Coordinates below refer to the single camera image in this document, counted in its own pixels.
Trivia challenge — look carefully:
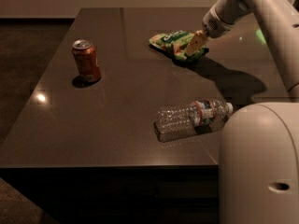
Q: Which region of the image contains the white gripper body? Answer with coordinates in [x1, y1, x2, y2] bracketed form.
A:
[202, 7, 233, 38]

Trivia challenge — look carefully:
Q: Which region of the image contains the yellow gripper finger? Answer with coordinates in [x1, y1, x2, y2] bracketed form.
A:
[185, 30, 207, 56]

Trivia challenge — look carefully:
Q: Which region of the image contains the green rice chip bag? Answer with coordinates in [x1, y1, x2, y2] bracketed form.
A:
[149, 31, 209, 63]

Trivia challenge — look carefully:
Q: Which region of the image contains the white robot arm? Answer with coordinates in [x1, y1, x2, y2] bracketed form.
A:
[187, 0, 299, 224]

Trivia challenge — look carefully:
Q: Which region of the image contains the clear plastic water bottle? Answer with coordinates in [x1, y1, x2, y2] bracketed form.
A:
[156, 98, 234, 133]

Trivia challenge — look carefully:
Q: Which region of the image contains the red soda can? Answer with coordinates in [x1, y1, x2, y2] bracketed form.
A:
[72, 39, 101, 83]

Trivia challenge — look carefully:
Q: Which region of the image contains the dark cabinet under table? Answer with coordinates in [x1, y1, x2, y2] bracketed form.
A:
[1, 168, 220, 224]

